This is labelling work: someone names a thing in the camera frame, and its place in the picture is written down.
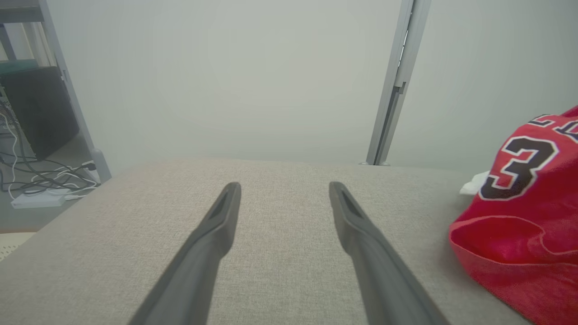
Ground white cable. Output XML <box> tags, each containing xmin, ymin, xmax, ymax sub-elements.
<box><xmin>0</xmin><ymin>111</ymin><xmax>98</xmax><ymax>201</ymax></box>

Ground white perforated laundry basket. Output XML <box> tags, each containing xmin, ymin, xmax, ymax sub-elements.
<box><xmin>0</xmin><ymin>232</ymin><xmax>37</xmax><ymax>262</ymax></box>

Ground grey metal partition post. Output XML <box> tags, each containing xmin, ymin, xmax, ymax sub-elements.
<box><xmin>360</xmin><ymin>0</ymin><xmax>432</xmax><ymax>167</ymax></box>

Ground red basketball jersey number 23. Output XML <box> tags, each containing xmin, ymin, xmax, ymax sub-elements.
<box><xmin>448</xmin><ymin>105</ymin><xmax>578</xmax><ymax>325</ymax></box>

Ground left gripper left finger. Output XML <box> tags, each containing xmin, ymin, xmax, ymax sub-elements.
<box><xmin>129</xmin><ymin>182</ymin><xmax>242</xmax><ymax>325</ymax></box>

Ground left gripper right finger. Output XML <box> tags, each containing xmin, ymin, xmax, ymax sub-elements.
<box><xmin>329</xmin><ymin>181</ymin><xmax>450</xmax><ymax>325</ymax></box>

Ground white power strip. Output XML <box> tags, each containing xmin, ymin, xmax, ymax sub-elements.
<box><xmin>10</xmin><ymin>192</ymin><xmax>69</xmax><ymax>209</ymax></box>

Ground black cabinet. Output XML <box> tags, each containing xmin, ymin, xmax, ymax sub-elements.
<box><xmin>0</xmin><ymin>66</ymin><xmax>80</xmax><ymax>162</ymax></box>

